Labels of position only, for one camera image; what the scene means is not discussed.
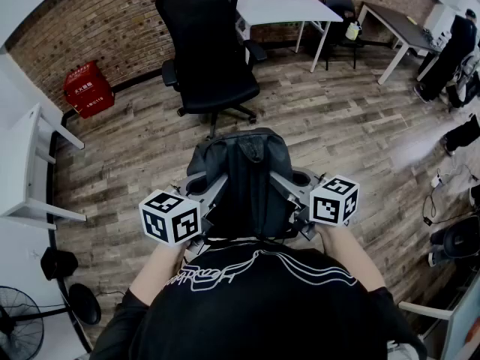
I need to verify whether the black side chair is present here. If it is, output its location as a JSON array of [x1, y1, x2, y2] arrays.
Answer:
[[322, 0, 368, 71]]

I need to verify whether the black mesh office chair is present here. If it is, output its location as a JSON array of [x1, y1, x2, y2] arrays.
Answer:
[[154, 0, 268, 140]]

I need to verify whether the white desk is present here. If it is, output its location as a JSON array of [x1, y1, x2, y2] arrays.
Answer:
[[0, 102, 88, 231]]

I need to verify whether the white partition frame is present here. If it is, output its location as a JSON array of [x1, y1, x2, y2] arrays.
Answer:
[[397, 275, 480, 360]]

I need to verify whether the pale yellow jug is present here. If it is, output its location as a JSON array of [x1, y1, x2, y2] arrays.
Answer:
[[344, 20, 362, 41]]

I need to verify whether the dark grey backpack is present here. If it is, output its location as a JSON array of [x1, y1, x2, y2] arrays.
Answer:
[[186, 127, 301, 244]]

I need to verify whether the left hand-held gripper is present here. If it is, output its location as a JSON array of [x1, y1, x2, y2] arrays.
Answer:
[[138, 173, 230, 257]]

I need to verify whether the black floor fan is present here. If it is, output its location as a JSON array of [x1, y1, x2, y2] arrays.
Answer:
[[0, 282, 103, 360]]

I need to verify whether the person's black printed shirt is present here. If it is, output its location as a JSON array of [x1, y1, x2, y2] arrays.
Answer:
[[89, 242, 428, 360]]

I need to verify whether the dark-topped white-legged table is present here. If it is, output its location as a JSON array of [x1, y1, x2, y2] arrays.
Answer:
[[357, 1, 444, 86]]

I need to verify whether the person's right forearm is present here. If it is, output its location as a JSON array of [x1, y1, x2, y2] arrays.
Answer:
[[318, 223, 387, 293]]

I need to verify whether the black cable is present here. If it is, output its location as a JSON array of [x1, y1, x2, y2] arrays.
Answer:
[[422, 192, 470, 225]]

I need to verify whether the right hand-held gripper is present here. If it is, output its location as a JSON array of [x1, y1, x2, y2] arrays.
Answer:
[[270, 167, 360, 242]]

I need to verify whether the person's left forearm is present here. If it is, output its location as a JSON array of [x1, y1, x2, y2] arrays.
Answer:
[[129, 242, 188, 307]]

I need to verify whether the red box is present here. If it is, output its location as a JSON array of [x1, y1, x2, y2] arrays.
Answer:
[[62, 60, 116, 120]]

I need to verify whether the white table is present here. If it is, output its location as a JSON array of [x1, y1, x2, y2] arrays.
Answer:
[[235, 0, 344, 74]]

